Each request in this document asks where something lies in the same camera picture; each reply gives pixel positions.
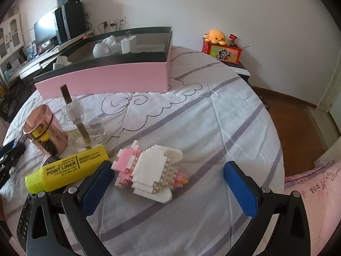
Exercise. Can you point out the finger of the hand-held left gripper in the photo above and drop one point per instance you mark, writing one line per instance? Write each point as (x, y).
(4, 173)
(14, 150)

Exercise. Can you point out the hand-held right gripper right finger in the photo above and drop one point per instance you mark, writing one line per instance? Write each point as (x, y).
(239, 189)

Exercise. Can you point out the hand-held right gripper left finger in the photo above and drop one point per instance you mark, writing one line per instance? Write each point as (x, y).
(96, 189)

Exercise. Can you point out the rose gold jar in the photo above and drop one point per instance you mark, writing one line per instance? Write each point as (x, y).
(45, 130)

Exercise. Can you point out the yellow highlighter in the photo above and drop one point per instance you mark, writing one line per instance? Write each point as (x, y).
(64, 169)

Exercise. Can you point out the glass diffuser bottle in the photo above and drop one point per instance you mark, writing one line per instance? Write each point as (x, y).
(85, 136)

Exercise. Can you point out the pink white block toy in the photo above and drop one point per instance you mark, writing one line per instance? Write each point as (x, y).
(151, 170)

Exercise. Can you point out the white plastic cup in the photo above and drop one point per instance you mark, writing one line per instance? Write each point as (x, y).
(62, 61)

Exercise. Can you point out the pink storage box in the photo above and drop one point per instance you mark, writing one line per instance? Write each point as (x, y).
(106, 80)

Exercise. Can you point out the white charger plug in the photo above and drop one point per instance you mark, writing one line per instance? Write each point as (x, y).
(128, 44)

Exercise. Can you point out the white striped quilt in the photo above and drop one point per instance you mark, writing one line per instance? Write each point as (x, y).
(199, 128)

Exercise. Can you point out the pink bed sheet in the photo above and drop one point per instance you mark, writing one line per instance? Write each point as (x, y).
(314, 200)

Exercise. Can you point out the white desk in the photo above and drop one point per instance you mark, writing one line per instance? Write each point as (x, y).
(32, 61)

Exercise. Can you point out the black bathroom scale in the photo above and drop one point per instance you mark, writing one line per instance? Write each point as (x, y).
(265, 101)

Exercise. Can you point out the blue white carton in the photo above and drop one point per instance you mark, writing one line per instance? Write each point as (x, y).
(31, 48)

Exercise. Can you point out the white glass-door cabinet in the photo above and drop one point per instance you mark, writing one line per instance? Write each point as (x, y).
(10, 37)

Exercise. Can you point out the black white low cabinet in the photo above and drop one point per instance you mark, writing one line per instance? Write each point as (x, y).
(243, 70)

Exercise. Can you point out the black computer monitor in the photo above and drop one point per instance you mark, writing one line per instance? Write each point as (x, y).
(45, 30)

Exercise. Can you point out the white door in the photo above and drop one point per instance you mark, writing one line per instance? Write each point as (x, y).
(330, 90)

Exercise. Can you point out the red printed storage box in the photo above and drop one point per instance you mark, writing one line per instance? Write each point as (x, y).
(222, 52)

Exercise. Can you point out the black computer tower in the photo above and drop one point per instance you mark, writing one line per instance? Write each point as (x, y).
(70, 21)

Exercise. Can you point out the yellow octopus plush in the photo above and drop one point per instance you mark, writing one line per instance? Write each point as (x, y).
(217, 37)

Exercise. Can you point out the white wall socket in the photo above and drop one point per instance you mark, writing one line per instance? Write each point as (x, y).
(111, 21)
(121, 20)

